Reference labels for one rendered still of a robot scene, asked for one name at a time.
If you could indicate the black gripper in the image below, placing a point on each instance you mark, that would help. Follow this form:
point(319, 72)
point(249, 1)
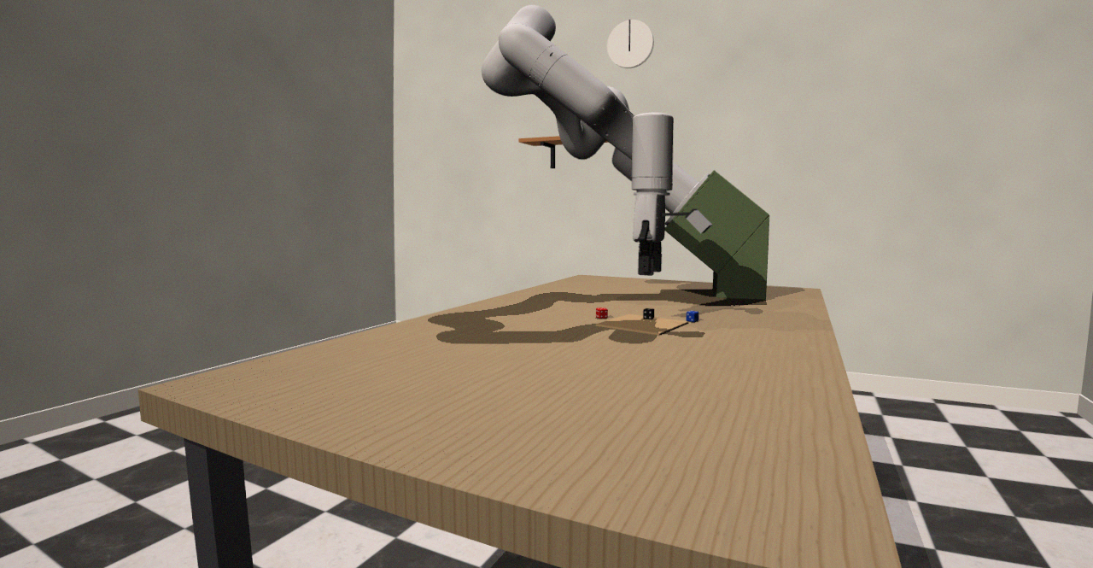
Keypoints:
point(649, 224)

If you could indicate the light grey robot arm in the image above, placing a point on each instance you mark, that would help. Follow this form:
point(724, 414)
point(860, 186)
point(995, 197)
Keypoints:
point(565, 86)

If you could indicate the tan flat mat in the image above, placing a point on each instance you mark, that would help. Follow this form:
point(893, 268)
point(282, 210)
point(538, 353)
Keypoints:
point(636, 323)

